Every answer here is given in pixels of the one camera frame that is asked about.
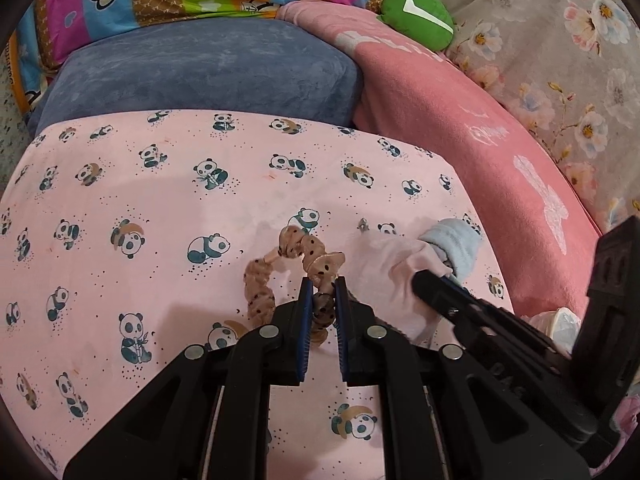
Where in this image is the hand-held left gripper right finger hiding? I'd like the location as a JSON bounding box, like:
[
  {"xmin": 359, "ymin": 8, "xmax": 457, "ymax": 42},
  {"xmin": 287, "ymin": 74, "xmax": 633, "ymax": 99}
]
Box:
[{"xmin": 334, "ymin": 277, "xmax": 591, "ymax": 480}]

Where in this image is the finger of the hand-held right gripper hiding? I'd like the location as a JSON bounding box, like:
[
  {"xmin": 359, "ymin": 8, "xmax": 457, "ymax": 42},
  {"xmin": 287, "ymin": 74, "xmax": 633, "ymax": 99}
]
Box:
[{"xmin": 412, "ymin": 269, "xmax": 573, "ymax": 368}]

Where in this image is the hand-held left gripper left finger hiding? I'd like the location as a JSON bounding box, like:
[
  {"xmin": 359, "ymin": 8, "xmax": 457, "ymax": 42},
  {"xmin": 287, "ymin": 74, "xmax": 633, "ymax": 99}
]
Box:
[{"xmin": 62, "ymin": 277, "xmax": 316, "ymax": 480}]

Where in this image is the light blue sock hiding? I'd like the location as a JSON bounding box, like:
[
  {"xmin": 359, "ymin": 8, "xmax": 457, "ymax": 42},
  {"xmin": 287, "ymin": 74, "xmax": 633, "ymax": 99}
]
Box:
[{"xmin": 419, "ymin": 217, "xmax": 483, "ymax": 281}]

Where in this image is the bin with white plastic bag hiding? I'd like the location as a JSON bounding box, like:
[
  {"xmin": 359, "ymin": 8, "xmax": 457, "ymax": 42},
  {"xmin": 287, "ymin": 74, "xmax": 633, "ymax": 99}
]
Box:
[{"xmin": 527, "ymin": 306, "xmax": 583, "ymax": 356}]

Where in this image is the brown dotted scrunchie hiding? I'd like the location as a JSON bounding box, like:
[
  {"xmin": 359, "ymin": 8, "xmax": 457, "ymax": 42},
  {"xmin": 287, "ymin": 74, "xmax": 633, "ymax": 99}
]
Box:
[{"xmin": 241, "ymin": 225, "xmax": 347, "ymax": 347}]

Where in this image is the pale pink cloth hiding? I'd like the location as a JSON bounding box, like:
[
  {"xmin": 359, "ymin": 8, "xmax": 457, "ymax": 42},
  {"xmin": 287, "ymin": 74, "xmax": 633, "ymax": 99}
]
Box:
[{"xmin": 345, "ymin": 235, "xmax": 451, "ymax": 343}]

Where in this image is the pink patterned cloth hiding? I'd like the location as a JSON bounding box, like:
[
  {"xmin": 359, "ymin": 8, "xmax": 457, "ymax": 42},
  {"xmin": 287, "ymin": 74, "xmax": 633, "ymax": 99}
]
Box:
[{"xmin": 587, "ymin": 395, "xmax": 640, "ymax": 478}]

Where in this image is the pink blanket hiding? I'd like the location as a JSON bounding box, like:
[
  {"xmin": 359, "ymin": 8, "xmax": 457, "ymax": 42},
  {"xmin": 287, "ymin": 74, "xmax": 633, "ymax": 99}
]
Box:
[{"xmin": 276, "ymin": 0, "xmax": 603, "ymax": 318}]

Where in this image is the pink panda print cloth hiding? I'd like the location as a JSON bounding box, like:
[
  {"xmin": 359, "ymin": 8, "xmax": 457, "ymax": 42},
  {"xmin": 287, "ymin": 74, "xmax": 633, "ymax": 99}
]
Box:
[{"xmin": 0, "ymin": 109, "xmax": 518, "ymax": 480}]

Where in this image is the grey floral sheet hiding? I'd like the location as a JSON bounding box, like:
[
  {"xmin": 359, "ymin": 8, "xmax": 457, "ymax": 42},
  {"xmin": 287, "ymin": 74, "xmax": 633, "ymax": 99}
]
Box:
[{"xmin": 415, "ymin": 0, "xmax": 640, "ymax": 236}]

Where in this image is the green round cushion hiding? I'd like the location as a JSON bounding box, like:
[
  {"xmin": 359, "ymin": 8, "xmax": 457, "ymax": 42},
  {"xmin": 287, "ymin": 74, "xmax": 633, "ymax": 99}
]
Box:
[{"xmin": 377, "ymin": 0, "xmax": 455, "ymax": 52}]

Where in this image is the blue velvet cushion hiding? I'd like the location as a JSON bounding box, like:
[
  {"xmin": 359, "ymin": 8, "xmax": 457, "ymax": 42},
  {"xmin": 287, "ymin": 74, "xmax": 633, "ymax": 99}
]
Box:
[{"xmin": 27, "ymin": 19, "xmax": 365, "ymax": 136}]

